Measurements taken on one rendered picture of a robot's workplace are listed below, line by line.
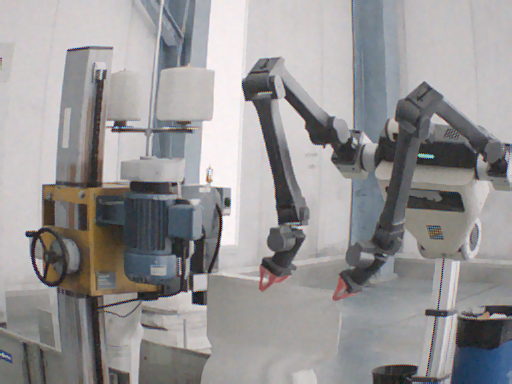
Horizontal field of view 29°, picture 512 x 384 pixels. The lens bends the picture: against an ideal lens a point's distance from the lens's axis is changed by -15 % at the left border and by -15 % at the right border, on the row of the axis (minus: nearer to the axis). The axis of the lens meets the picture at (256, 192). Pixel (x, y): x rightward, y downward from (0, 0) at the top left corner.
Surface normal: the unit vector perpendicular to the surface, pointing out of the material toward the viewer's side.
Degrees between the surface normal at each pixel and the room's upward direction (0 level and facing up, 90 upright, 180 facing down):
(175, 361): 90
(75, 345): 90
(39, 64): 90
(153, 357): 90
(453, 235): 130
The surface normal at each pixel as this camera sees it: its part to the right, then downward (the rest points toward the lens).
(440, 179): -0.35, -0.75
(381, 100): -0.58, 0.02
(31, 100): 0.81, 0.06
